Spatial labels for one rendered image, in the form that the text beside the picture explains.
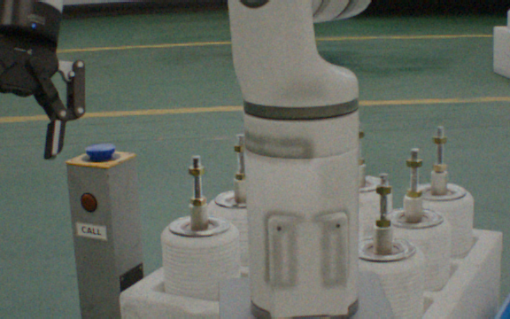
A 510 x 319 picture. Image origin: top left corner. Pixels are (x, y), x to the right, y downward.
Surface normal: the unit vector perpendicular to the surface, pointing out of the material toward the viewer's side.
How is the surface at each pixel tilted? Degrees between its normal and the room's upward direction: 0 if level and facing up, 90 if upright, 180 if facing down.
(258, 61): 90
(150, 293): 0
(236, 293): 0
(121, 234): 90
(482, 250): 0
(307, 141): 90
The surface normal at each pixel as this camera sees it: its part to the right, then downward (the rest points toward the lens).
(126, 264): 0.90, 0.08
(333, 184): 0.47, 0.21
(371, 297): -0.03, -0.97
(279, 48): -0.60, 0.23
